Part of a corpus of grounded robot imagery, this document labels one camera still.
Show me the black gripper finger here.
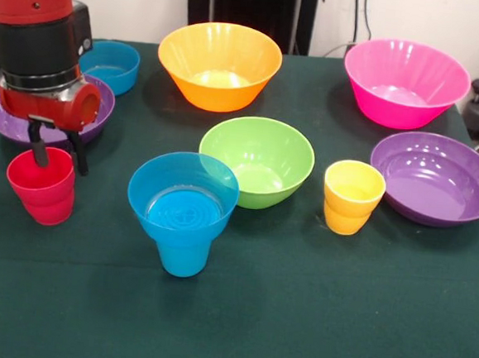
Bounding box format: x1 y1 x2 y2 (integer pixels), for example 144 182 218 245
24 118 52 169
65 130 93 177

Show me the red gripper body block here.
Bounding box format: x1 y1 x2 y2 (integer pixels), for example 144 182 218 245
0 73 104 134

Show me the small blue plastic bowl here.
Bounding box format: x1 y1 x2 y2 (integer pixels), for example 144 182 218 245
123 147 243 252
75 37 142 98

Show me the blue plastic cup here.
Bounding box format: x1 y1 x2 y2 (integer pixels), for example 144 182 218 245
152 232 213 280

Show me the orange plastic bowl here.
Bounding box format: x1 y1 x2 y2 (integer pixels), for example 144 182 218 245
153 17 285 117

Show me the green plastic bowl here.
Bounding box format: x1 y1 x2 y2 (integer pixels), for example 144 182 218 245
194 112 319 214

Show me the pink plastic bowl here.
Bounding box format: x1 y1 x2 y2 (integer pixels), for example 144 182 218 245
338 35 475 136

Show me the purple plastic bowl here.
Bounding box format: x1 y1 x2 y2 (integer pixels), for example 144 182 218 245
0 67 118 155
365 127 479 231

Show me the red plastic cup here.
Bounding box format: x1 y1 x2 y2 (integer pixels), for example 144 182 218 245
2 143 79 228

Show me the dark green tablecloth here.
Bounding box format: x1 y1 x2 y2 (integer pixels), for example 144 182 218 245
0 29 479 358

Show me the yellow plastic cup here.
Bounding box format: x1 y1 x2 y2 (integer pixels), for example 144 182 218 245
320 158 389 239

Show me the black hanging cable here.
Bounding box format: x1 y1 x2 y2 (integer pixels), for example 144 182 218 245
352 0 376 48

